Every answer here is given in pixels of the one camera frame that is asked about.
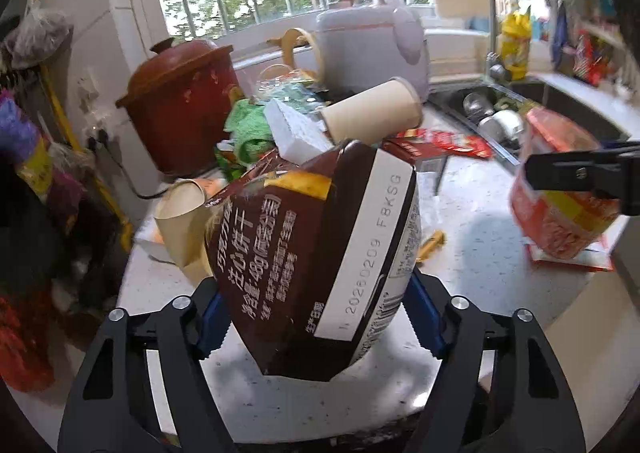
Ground dishes in sink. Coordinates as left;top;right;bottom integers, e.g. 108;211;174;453
477;109;524;144

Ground purple plastic bag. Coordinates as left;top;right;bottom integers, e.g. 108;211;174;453
0;90;87;214

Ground yellow detergent bottle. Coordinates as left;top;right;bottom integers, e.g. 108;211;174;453
500;7;532;82

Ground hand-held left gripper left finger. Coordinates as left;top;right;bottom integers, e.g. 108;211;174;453
57;278;231;453

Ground pale pink rice cooker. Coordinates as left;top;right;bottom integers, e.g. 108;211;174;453
315;0;431;104

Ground black power cable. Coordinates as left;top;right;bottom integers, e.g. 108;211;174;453
86;130;168;200

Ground steel kitchen sink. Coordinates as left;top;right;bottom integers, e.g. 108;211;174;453
429;80;632;174

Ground steel kitchen faucet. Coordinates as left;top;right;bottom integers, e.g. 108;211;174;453
484;0;552;82

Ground red clay pot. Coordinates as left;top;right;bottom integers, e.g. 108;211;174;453
116;38;246;178

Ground small yellow wrapper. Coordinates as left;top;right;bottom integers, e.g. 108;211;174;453
419;230;447;262

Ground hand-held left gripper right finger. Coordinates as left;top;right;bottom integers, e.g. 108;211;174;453
402;270;586;453

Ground white foam block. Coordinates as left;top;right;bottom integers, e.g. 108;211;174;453
263;99;335;164

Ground red plastic bag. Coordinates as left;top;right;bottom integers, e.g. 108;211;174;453
0;293;57;393

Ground green snack packet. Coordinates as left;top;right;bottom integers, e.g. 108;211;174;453
216;99;277;181

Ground crumpled clear plastic container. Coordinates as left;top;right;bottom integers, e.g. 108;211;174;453
256;65;327;110

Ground red instant noodle packet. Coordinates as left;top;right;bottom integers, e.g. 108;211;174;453
509;105;627;261

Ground red snack packet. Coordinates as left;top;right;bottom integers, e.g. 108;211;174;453
395;128;494;160

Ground dark red carton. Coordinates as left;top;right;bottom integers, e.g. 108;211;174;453
382;138;449;194

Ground brown biscuit box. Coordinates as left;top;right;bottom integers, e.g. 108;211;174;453
204;139;422;381

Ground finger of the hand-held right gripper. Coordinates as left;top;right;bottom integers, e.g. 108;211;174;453
524;142;640;216

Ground white wall socket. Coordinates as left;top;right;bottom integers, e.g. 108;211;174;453
76;74;104;134

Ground flat red packet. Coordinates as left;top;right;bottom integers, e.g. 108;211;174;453
524;233;615;274

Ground grey plastic bag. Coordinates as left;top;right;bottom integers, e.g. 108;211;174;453
9;2;72;70

